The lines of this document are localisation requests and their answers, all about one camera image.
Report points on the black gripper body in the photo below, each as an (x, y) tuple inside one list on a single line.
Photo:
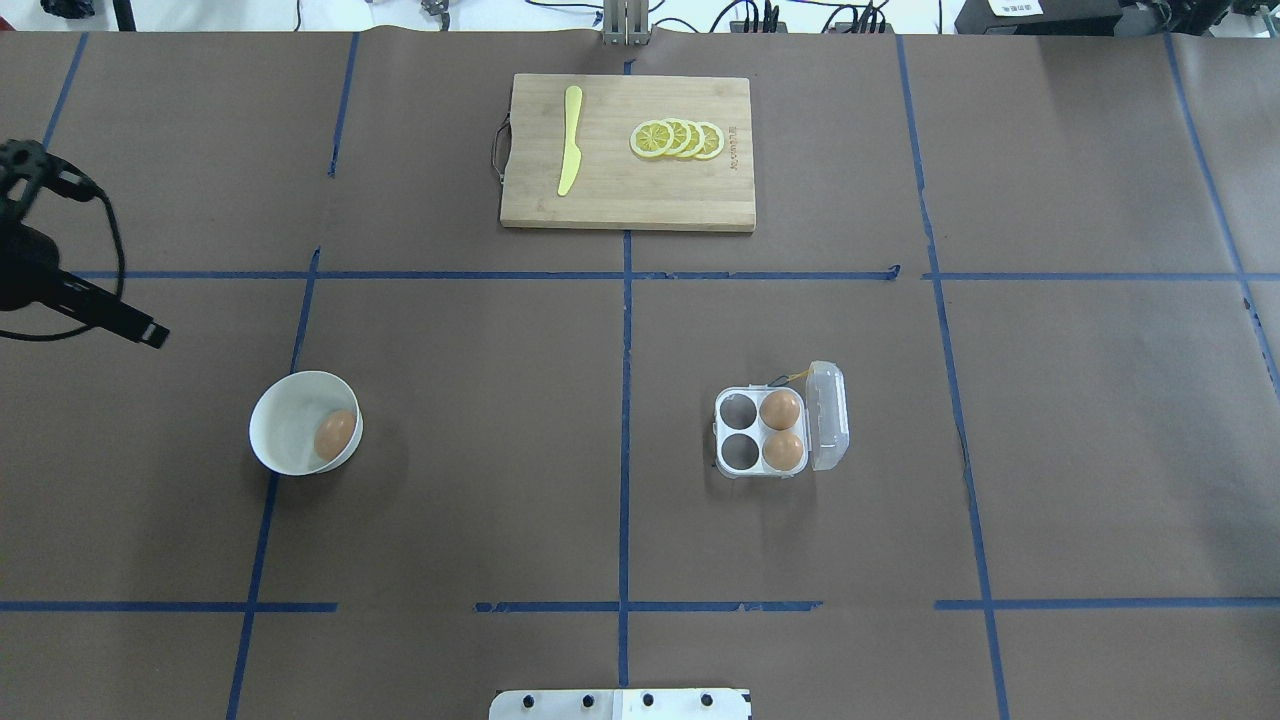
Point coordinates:
[(27, 268)]

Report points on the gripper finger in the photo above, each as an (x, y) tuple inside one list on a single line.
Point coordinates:
[(111, 308), (144, 331)]

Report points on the white bowl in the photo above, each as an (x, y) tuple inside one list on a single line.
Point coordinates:
[(284, 420)]

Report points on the brown egg from bowl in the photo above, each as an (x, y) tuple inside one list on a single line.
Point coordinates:
[(334, 433)]

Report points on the clear plastic egg box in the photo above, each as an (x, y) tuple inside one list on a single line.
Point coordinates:
[(797, 422)]

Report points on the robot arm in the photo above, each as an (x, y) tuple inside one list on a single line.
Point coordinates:
[(31, 274)]

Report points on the brown egg in box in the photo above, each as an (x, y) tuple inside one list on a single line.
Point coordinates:
[(781, 409), (784, 451)]

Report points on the black desktop box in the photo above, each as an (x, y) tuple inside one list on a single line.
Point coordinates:
[(1039, 18)]

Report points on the yellow plastic knife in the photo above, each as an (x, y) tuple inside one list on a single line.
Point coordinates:
[(571, 154)]

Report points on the bamboo cutting board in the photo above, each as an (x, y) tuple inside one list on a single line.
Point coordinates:
[(615, 190)]

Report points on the lemon slice two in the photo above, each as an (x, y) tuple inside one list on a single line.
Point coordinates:
[(680, 134)]

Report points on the lemon slice three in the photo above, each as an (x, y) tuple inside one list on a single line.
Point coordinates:
[(695, 139)]

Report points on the lemon slice four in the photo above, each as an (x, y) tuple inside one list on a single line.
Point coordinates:
[(712, 141)]

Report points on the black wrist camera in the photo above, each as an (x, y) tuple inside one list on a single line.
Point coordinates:
[(28, 168)]

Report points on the white camera mast pedestal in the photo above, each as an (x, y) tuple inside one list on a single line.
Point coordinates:
[(626, 703)]

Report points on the aluminium frame post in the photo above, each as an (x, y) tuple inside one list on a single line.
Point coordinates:
[(626, 22)]

